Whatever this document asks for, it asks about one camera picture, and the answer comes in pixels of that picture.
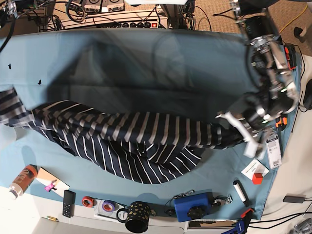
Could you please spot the red small cube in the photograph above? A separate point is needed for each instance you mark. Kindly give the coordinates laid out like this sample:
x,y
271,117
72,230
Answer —
x,y
257,178

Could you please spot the white card packet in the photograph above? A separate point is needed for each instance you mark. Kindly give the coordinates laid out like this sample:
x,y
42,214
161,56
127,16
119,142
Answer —
x,y
254,167

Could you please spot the translucent white plastic cup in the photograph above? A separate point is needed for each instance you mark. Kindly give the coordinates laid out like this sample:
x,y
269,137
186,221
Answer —
x,y
7,136

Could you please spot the light blue table cloth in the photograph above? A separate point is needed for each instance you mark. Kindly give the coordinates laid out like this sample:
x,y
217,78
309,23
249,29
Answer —
x,y
192,74

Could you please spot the blue orange bottom clamp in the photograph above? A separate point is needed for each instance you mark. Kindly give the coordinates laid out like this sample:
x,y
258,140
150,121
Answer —
x,y
242,224

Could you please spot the navy white striped t-shirt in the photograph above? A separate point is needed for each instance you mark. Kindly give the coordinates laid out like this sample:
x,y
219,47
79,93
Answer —
x,y
148,148

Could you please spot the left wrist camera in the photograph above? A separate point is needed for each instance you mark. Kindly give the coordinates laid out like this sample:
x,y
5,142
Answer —
x,y
254,150

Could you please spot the white black marker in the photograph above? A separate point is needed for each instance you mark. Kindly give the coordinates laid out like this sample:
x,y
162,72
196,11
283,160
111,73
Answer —
x,y
240,193

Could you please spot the black power adapter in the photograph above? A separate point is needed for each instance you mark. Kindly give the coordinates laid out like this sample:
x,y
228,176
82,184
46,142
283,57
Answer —
x,y
291,198

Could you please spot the blue box black knob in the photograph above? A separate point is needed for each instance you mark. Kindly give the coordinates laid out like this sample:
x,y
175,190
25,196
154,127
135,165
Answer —
x,y
192,207

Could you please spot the clear plastic blister pack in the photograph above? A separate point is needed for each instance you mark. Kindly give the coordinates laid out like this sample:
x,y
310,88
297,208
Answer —
x,y
274,151

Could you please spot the orange black utility knife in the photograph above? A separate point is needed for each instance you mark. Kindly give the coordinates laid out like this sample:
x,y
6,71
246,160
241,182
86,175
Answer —
x,y
281,123

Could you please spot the tan cardboard sheet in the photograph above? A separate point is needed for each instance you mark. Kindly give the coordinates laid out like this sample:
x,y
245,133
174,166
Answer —
x,y
51,183

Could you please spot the red tape roll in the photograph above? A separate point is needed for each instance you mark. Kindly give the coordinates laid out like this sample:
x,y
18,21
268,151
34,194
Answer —
x,y
88,201

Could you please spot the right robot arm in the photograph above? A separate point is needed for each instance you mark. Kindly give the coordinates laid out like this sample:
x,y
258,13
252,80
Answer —
x,y
8,9

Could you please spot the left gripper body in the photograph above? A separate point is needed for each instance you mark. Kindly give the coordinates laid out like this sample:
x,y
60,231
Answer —
x,y
250,115

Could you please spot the purple tape roll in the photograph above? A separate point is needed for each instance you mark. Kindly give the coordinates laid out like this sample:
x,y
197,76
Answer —
x,y
108,206

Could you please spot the black computer mouse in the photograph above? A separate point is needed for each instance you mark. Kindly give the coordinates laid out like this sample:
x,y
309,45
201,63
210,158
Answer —
x,y
307,101

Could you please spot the orange brown bottle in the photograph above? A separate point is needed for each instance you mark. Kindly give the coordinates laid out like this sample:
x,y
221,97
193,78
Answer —
x,y
21,183

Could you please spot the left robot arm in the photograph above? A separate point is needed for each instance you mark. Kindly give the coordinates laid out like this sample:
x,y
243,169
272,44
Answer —
x,y
276,94

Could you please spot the orange black clamp tool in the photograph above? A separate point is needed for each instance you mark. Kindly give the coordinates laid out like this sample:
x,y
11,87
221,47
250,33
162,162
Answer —
x,y
290,53

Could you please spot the metal carabiner keyring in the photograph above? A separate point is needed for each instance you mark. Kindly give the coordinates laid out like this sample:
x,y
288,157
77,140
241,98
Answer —
x,y
221,200

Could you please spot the black mug gold dots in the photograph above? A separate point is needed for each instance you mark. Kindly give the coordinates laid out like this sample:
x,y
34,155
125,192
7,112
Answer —
x,y
135,217

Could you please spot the black remote control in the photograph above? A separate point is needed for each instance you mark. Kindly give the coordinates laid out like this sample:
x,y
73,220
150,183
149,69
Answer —
x,y
68,203

